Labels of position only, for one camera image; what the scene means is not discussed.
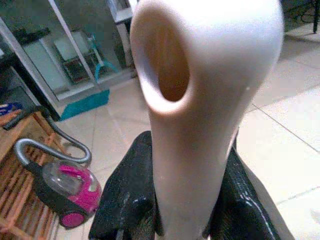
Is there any white table leg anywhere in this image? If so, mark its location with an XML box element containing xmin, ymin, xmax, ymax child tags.
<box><xmin>107</xmin><ymin>0</ymin><xmax>137</xmax><ymax>73</ymax></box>

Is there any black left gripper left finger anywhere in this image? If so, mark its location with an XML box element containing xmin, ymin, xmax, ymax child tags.
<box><xmin>88</xmin><ymin>130</ymin><xmax>164</xmax><ymax>240</ymax></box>

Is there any grey vacuum cleaner hose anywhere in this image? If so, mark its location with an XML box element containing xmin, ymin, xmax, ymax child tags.
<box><xmin>37</xmin><ymin>106</ymin><xmax>93</xmax><ymax>168</ymax></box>

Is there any pink and black vacuum cleaner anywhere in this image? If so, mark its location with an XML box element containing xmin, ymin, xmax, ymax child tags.
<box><xmin>13</xmin><ymin>138</ymin><xmax>103</xmax><ymax>229</ymax></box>

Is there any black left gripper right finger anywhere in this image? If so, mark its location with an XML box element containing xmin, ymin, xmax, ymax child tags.
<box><xmin>202</xmin><ymin>133</ymin><xmax>282</xmax><ymax>240</ymax></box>

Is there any black chair leg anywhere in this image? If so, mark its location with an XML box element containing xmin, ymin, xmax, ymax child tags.
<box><xmin>312</xmin><ymin>0</ymin><xmax>320</xmax><ymax>34</ymax></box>

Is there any white framed glass cabinet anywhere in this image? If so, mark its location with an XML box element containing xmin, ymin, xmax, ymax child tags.
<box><xmin>0</xmin><ymin>0</ymin><xmax>137</xmax><ymax>121</ymax></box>

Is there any wooden slatted shelf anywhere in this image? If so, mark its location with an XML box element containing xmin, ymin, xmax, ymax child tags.
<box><xmin>0</xmin><ymin>111</ymin><xmax>70</xmax><ymax>240</ymax></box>

